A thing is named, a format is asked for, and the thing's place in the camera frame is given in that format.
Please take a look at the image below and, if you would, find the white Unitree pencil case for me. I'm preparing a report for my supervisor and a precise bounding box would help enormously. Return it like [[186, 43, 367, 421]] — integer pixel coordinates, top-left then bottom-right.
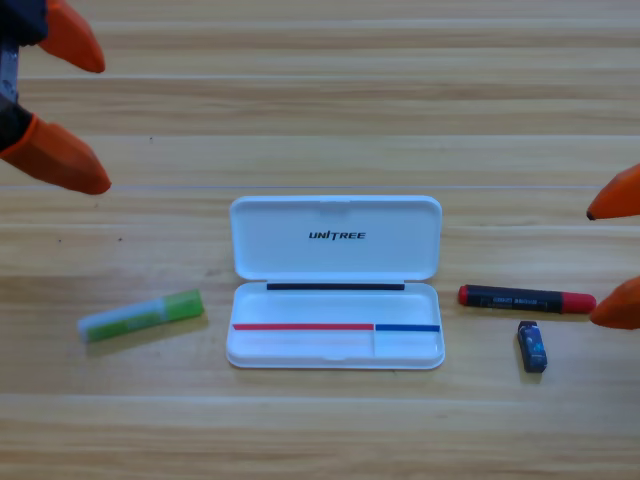
[[225, 194, 446, 371]]

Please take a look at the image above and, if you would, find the black eraser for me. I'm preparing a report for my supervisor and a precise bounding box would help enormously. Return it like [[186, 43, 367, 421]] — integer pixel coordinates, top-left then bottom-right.
[[517, 320, 549, 374]]

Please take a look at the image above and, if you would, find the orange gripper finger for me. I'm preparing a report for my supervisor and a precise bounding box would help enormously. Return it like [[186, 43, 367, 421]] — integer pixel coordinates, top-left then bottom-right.
[[586, 163, 640, 222], [38, 0, 107, 74], [589, 276, 640, 332], [0, 113, 113, 197]]

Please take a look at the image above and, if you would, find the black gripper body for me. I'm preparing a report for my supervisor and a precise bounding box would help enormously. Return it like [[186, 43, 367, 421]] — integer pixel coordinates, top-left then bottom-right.
[[0, 0, 51, 154]]

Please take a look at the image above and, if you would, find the red black marker pen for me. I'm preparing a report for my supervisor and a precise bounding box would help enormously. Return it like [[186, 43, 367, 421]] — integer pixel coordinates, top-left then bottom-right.
[[457, 284, 598, 316]]

